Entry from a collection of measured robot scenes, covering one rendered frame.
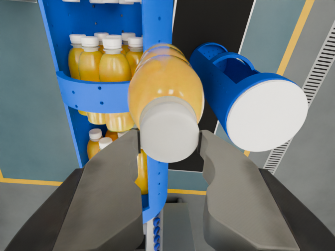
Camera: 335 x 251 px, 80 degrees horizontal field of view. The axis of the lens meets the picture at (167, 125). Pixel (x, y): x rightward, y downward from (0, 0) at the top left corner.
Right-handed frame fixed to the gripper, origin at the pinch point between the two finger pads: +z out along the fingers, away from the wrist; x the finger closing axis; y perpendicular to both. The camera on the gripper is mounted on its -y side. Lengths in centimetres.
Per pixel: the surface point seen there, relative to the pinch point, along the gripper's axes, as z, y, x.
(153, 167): 33.0, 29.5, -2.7
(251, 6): 138, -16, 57
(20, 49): 149, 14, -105
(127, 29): 56, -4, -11
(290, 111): 50, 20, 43
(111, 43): 33.4, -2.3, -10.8
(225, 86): 62, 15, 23
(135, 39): 39.1, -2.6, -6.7
